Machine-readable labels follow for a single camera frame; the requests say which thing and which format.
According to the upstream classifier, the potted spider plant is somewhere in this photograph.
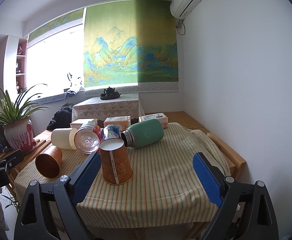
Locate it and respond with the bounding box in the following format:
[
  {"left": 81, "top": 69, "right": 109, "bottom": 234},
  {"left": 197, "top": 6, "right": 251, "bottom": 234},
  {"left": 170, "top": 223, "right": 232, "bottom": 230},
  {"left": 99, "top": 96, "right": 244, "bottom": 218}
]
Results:
[{"left": 0, "top": 86, "right": 47, "bottom": 154}]

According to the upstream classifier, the orange tissue pack left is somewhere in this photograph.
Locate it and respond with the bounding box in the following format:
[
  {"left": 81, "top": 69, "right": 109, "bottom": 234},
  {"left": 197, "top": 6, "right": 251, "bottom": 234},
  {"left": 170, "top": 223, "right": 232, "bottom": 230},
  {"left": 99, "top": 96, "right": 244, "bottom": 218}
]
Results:
[{"left": 70, "top": 119, "right": 98, "bottom": 129}]

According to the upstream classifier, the white wall shelf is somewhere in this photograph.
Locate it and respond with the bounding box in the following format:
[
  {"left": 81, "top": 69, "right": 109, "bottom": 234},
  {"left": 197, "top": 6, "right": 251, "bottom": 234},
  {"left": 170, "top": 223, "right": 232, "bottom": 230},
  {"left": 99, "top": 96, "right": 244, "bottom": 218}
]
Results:
[{"left": 3, "top": 35, "right": 28, "bottom": 100}]

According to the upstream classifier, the white paper cup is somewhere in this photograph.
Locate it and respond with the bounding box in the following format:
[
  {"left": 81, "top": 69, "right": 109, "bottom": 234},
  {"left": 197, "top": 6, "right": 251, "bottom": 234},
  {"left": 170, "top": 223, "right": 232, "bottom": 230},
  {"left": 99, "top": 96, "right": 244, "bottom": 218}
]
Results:
[{"left": 51, "top": 128, "right": 77, "bottom": 150}]

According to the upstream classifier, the orange tissue pack middle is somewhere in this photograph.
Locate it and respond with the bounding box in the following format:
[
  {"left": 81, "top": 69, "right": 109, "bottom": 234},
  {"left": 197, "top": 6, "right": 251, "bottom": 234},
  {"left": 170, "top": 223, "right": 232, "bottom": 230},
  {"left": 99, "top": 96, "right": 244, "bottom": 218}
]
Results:
[{"left": 104, "top": 116, "right": 131, "bottom": 131}]

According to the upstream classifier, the blue cloth on windowsill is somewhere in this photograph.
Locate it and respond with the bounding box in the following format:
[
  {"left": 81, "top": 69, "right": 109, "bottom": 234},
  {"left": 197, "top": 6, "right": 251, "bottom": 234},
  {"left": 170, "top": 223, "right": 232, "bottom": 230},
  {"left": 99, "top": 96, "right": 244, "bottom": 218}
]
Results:
[{"left": 65, "top": 87, "right": 84, "bottom": 97}]

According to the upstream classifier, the white lace covered side table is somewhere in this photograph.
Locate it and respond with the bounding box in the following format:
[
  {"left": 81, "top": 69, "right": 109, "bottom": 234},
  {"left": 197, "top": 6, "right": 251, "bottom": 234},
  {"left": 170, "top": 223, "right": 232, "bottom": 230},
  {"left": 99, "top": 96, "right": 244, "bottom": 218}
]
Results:
[{"left": 72, "top": 93, "right": 144, "bottom": 121}]

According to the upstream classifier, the green landscape painting blind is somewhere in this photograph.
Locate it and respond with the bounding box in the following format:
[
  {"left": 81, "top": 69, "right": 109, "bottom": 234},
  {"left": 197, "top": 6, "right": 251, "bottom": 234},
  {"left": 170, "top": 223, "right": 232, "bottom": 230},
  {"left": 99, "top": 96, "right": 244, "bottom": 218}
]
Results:
[{"left": 26, "top": 0, "right": 178, "bottom": 95}]

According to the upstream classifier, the black teapot on tray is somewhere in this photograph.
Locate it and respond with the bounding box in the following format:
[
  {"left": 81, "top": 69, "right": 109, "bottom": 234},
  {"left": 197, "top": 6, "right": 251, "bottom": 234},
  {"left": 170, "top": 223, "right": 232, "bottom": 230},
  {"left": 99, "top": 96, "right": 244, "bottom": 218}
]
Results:
[{"left": 100, "top": 87, "right": 121, "bottom": 100}]

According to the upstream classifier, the black clothing pile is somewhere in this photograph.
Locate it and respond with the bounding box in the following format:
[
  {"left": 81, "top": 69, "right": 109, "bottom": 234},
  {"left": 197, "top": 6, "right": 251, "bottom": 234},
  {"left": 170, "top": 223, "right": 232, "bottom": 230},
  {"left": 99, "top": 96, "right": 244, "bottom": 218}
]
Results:
[{"left": 46, "top": 106, "right": 72, "bottom": 131}]

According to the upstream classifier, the orange patterned paper cup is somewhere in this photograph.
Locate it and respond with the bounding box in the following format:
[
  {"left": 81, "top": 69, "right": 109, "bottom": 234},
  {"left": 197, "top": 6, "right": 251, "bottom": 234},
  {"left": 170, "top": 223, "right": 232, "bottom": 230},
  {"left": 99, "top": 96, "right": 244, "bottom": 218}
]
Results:
[
  {"left": 99, "top": 138, "right": 133, "bottom": 185},
  {"left": 35, "top": 145, "right": 62, "bottom": 179}
]

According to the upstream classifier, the green steel thermos bottle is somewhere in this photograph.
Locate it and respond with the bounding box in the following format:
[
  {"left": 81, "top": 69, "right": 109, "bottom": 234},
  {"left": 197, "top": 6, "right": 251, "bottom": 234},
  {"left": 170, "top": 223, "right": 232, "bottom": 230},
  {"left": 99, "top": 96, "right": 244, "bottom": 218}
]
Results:
[{"left": 121, "top": 119, "right": 164, "bottom": 148}]

